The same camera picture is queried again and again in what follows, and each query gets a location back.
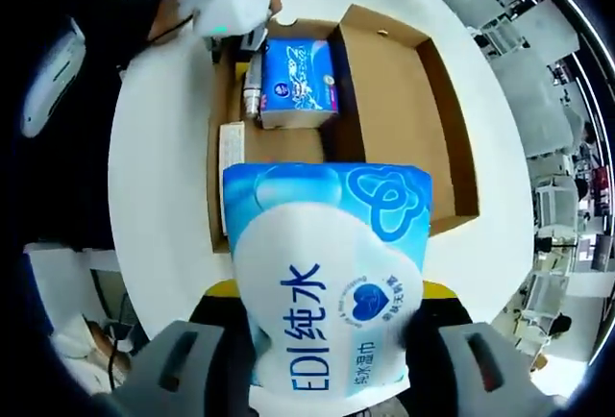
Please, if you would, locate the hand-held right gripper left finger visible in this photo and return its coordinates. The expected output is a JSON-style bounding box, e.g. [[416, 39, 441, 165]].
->
[[111, 278, 257, 417]]

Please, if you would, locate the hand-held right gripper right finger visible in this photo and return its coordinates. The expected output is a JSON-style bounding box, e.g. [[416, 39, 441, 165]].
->
[[405, 281, 554, 417]]

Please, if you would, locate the white spray bottle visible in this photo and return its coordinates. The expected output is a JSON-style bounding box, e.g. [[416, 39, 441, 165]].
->
[[242, 54, 266, 121]]

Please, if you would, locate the blue tissue pack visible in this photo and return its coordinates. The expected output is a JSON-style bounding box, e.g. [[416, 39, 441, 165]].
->
[[258, 37, 341, 130]]

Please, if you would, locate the brown cardboard shoe box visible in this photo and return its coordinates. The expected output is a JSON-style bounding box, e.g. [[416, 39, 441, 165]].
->
[[207, 3, 481, 256]]

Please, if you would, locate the blue white wet wipes pack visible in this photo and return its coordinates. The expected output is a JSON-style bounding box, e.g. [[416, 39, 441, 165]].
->
[[221, 161, 433, 399]]

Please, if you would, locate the white chest device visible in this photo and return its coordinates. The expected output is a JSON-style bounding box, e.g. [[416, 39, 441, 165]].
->
[[19, 16, 88, 139]]

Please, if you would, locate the black cable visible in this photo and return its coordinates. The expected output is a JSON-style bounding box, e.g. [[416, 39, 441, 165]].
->
[[106, 320, 134, 392]]

